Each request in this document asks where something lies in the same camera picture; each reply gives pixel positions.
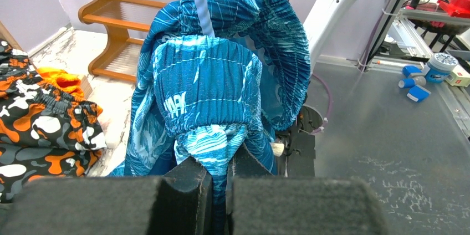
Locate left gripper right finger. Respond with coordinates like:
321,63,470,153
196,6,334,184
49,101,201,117
227,147,390,234

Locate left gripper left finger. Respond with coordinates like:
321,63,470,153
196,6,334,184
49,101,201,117
1,159,212,234

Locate blue patterned shorts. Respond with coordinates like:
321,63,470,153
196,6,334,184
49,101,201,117
112,0,310,234

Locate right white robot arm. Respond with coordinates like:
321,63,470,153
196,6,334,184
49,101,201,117
303,0,357,73

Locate orange camo shorts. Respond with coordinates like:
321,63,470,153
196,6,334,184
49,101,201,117
1,39,106,203

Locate wooden drying rack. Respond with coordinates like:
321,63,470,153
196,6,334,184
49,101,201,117
78,0,165,83

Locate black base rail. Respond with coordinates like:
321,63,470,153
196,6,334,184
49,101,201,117
276,105,324,177

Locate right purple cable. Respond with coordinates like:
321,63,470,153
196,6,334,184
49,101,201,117
308,73,333,135

